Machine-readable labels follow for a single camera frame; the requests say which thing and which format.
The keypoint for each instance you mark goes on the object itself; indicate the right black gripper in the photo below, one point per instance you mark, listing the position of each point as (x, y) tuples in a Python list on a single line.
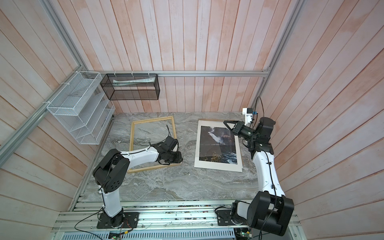
[(238, 129)]

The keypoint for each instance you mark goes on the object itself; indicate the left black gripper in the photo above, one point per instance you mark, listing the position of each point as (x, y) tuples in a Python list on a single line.
[(178, 159)]

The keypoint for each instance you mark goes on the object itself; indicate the waterfall photo print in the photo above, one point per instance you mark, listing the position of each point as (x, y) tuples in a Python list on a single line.
[(217, 147)]

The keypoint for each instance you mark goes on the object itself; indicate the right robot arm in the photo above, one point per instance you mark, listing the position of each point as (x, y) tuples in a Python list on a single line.
[(270, 211)]

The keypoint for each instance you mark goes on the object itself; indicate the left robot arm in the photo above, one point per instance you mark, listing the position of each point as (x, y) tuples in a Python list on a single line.
[(112, 169)]

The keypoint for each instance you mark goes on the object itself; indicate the brown backing board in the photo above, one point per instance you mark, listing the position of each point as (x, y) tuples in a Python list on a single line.
[(212, 120)]

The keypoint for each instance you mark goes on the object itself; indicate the paper in black basket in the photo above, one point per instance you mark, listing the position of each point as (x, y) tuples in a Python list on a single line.
[(146, 82)]

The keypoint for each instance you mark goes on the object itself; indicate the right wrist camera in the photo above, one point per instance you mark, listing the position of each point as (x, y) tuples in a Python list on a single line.
[(249, 115)]

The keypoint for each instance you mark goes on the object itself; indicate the aluminium rail platform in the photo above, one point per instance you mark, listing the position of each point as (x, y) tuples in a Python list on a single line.
[(162, 215)]

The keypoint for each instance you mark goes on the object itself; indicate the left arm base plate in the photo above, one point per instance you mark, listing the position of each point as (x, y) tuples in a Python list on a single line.
[(121, 220)]

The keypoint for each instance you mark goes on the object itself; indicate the black wire mesh basket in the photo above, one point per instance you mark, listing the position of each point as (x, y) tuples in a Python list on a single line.
[(130, 93)]

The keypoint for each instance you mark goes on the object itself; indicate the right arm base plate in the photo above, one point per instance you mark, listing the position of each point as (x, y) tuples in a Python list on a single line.
[(224, 218)]

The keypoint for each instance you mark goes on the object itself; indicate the white wire mesh shelf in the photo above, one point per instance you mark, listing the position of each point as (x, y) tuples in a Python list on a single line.
[(83, 110)]

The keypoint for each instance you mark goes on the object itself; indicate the aluminium frame profile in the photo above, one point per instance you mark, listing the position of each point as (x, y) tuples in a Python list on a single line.
[(22, 133)]

